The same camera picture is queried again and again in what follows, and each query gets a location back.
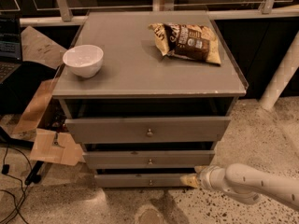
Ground grey drawer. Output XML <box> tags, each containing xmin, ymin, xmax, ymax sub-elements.
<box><xmin>83</xmin><ymin>150</ymin><xmax>215</xmax><ymax>169</ymax></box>
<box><xmin>94</xmin><ymin>174</ymin><xmax>184</xmax><ymax>188</ymax></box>
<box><xmin>65</xmin><ymin>117</ymin><xmax>230</xmax><ymax>144</ymax></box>

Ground grey bottom drawer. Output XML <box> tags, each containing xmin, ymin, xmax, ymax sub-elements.
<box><xmin>94</xmin><ymin>174</ymin><xmax>184</xmax><ymax>188</ymax></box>

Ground metal railing frame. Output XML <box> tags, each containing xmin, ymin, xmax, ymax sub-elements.
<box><xmin>0</xmin><ymin>0</ymin><xmax>299</xmax><ymax>27</ymax></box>

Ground black cables on floor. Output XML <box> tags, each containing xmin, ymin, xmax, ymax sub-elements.
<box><xmin>0</xmin><ymin>143</ymin><xmax>43</xmax><ymax>224</ymax></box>

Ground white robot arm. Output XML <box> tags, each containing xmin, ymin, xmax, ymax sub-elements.
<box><xmin>180</xmin><ymin>163</ymin><xmax>299</xmax><ymax>211</ymax></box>

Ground brown yellow chip bag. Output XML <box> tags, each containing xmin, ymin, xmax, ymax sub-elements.
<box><xmin>149</xmin><ymin>22</ymin><xmax>221</xmax><ymax>65</ymax></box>

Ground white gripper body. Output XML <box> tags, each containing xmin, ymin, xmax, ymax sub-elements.
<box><xmin>198</xmin><ymin>166</ymin><xmax>228</xmax><ymax>191</ymax></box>

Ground white ceramic bowl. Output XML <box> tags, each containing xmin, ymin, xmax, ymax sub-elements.
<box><xmin>63</xmin><ymin>45</ymin><xmax>104</xmax><ymax>77</ymax></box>

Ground grey wooden drawer cabinet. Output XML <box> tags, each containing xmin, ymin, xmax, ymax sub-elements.
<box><xmin>51</xmin><ymin>10</ymin><xmax>249</xmax><ymax>173</ymax></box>

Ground grey top drawer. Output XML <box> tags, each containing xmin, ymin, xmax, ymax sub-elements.
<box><xmin>65</xmin><ymin>117</ymin><xmax>230</xmax><ymax>144</ymax></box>

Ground open laptop computer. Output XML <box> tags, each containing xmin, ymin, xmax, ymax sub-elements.
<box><xmin>0</xmin><ymin>15</ymin><xmax>22</xmax><ymax>83</ymax></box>

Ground white diagonal post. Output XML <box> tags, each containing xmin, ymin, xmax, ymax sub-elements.
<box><xmin>259</xmin><ymin>32</ymin><xmax>299</xmax><ymax>110</ymax></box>

